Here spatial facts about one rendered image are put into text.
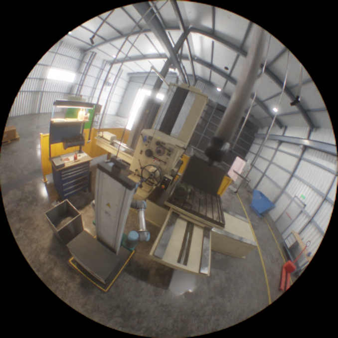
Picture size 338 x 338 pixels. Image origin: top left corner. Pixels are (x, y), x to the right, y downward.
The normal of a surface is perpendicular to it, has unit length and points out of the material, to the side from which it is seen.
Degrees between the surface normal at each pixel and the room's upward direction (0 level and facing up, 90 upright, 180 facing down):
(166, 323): 0
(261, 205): 90
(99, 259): 0
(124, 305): 0
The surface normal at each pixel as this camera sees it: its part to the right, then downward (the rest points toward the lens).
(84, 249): 0.38, -0.84
